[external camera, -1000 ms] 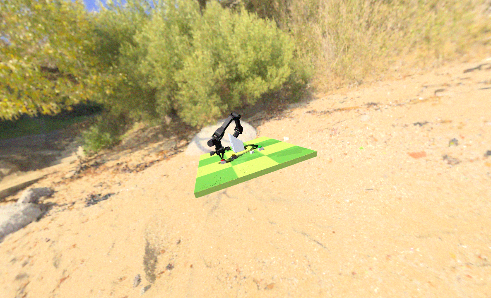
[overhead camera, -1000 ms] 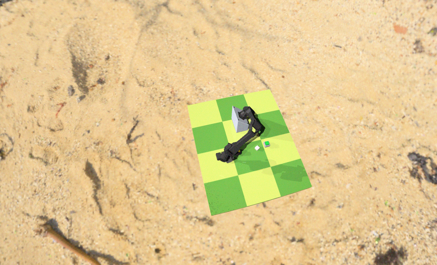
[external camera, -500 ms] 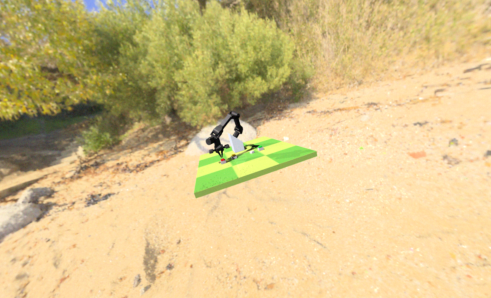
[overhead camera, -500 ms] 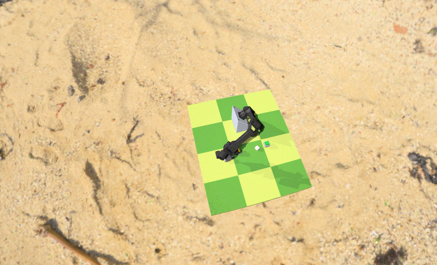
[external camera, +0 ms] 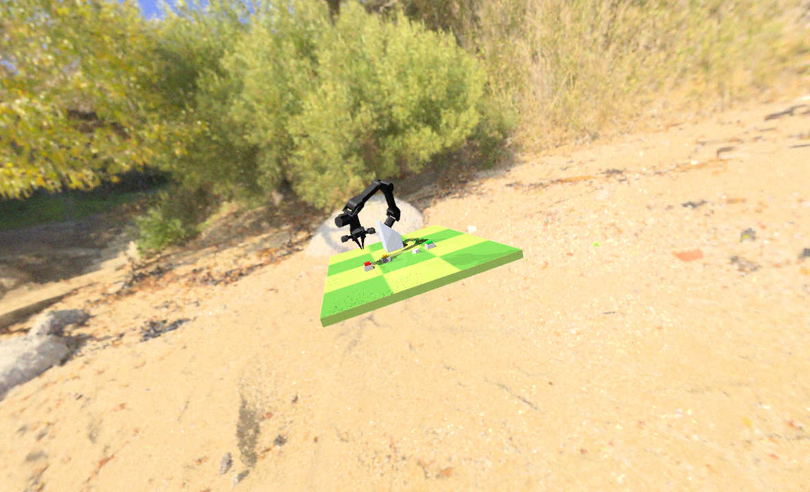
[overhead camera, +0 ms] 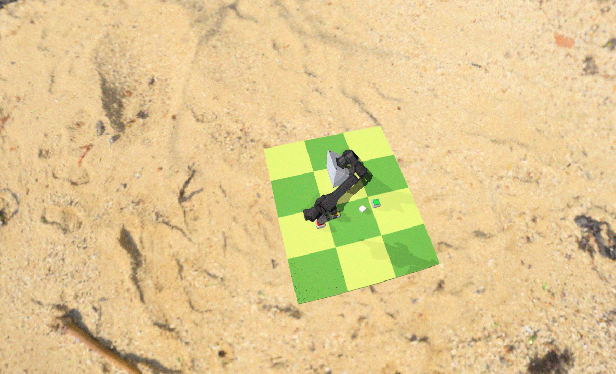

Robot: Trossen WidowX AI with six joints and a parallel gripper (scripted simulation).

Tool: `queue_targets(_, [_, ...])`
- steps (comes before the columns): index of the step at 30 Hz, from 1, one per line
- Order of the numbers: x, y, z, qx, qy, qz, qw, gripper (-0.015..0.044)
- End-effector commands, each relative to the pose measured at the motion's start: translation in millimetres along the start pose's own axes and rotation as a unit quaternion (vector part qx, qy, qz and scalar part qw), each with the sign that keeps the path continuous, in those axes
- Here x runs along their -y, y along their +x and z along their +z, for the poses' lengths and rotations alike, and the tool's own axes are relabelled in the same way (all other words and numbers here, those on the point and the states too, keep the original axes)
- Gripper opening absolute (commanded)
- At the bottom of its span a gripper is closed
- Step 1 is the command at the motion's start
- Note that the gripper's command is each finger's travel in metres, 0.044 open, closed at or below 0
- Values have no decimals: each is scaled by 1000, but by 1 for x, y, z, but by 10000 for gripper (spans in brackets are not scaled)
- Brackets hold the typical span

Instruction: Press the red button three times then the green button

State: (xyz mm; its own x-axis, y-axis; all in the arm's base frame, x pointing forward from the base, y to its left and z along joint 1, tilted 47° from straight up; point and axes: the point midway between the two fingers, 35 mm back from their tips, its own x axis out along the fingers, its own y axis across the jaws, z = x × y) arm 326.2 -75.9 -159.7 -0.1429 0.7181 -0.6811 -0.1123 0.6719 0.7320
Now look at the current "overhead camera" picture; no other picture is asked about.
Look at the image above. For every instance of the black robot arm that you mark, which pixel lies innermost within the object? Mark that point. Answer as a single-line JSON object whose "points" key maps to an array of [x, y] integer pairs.
{"points": [[327, 202]]}

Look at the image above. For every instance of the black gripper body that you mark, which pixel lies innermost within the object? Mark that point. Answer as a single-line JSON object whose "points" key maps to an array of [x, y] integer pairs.
{"points": [[333, 212]]}

